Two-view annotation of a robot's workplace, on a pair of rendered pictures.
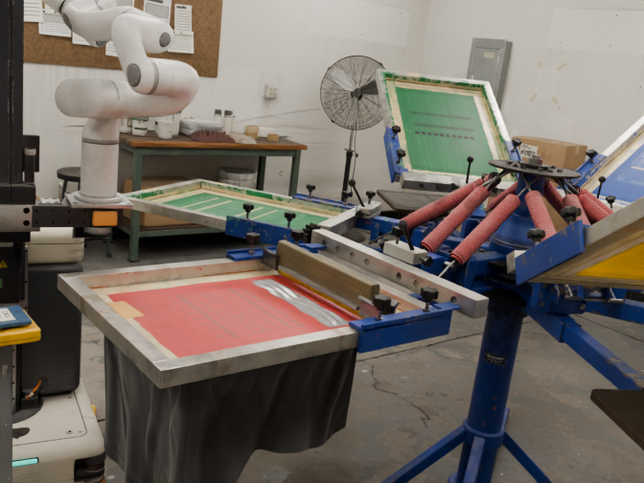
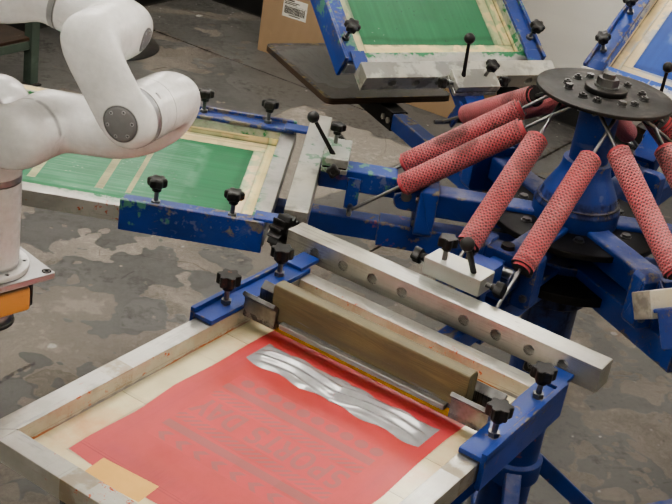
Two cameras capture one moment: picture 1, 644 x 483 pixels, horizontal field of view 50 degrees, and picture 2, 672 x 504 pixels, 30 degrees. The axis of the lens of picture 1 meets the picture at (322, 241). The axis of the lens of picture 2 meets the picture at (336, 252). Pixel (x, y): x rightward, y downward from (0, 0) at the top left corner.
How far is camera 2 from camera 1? 0.89 m
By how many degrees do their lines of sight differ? 22
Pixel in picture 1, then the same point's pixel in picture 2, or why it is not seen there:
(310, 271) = (347, 340)
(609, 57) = not seen: outside the picture
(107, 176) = (12, 236)
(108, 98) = (48, 140)
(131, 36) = (112, 60)
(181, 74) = (185, 102)
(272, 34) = not seen: outside the picture
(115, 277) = (64, 410)
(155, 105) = not seen: hidden behind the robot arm
